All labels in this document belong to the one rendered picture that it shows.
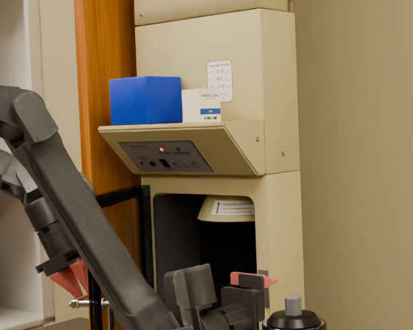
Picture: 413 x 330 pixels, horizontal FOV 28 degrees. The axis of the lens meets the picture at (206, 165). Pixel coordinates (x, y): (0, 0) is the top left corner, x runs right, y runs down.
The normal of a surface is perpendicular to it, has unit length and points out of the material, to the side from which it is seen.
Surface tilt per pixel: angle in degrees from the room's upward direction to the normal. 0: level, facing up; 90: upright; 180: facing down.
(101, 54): 90
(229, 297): 89
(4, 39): 90
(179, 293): 77
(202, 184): 90
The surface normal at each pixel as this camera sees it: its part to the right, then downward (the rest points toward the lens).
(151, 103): 0.76, 0.00
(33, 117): 0.45, -0.18
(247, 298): -0.65, 0.05
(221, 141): -0.43, 0.75
